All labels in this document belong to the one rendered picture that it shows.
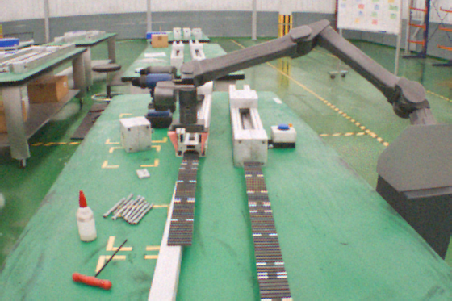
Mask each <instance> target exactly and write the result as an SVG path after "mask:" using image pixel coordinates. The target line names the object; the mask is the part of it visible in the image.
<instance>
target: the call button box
mask: <svg viewBox="0 0 452 301"><path fill-rule="evenodd" d="M295 137H296V132H295V129H294V128H293V127H289V128H288V129H280V128H278V126H272V127H271V139H267V144H272V145H273V146H274V148H295Z"/></svg>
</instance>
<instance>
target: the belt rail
mask: <svg viewBox="0 0 452 301"><path fill-rule="evenodd" d="M175 190H176V186H175V189H174V193H175ZM173 202H174V195H173V198H172V201H171V204H170V208H169V209H170V211H169V217H168V220H167V223H166V226H165V231H164V235H163V238H162V242H161V243H162V245H161V249H160V252H159V256H158V259H157V267H156V269H155V273H154V276H153V284H152V287H151V289H150V292H149V300H148V301H175V297H176V293H177V289H178V275H179V270H180V266H181V261H182V253H183V249H182V248H183V245H182V246H166V242H167V236H168V234H169V233H168V232H169V229H170V220H171V215H172V210H173V208H172V206H173Z"/></svg>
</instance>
